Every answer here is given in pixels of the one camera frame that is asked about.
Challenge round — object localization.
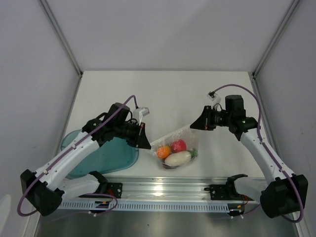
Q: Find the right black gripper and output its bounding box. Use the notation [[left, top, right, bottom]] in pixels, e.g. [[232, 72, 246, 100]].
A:
[[191, 106, 233, 131]]

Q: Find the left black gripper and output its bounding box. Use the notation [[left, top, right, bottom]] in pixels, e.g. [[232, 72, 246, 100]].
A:
[[114, 120, 151, 149]]

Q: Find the green orange mango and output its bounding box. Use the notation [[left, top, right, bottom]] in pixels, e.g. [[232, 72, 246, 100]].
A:
[[156, 146, 171, 159]]

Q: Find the clear zip top bag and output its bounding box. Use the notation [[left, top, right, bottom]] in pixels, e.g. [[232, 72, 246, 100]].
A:
[[149, 125, 199, 170]]

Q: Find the bright red tomato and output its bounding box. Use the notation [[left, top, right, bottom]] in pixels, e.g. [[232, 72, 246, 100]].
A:
[[170, 139, 187, 153]]

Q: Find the white radish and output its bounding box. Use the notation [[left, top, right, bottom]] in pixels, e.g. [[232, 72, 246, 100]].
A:
[[164, 150, 198, 167]]

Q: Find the dark red apple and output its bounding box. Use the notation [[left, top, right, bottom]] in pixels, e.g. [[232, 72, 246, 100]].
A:
[[162, 164, 179, 170]]

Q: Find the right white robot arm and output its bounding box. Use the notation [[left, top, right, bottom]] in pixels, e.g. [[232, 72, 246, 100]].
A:
[[190, 106, 308, 223]]

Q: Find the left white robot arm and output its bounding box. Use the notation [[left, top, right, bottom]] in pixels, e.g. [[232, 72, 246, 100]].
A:
[[17, 103, 151, 216]]

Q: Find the teal plastic tray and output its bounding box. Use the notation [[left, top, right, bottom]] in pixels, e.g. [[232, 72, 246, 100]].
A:
[[66, 137, 139, 179]]

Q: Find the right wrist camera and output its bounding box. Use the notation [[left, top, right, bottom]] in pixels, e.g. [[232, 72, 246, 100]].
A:
[[206, 90, 246, 118]]

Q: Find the aluminium mounting rail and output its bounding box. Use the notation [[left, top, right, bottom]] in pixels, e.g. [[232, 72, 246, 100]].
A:
[[33, 176, 303, 203]]

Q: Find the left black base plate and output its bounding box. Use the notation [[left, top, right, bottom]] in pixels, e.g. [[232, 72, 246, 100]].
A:
[[80, 183, 123, 199]]

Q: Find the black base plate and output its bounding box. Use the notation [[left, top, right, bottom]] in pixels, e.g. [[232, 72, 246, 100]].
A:
[[204, 184, 253, 201], [80, 183, 123, 199]]

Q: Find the white slotted cable duct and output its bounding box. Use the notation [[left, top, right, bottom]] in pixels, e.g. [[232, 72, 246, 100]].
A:
[[58, 200, 230, 213]]

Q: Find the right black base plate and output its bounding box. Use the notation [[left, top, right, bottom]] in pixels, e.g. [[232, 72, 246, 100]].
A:
[[204, 184, 253, 201]]

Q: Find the left aluminium frame post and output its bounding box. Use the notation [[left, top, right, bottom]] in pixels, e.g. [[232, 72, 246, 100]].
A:
[[38, 0, 83, 78]]

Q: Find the aluminium frame post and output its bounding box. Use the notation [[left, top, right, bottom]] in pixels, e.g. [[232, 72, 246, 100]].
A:
[[251, 0, 302, 78], [38, 0, 83, 78]]

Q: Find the right aluminium frame post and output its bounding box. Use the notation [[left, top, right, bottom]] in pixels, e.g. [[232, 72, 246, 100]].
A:
[[251, 0, 302, 78]]

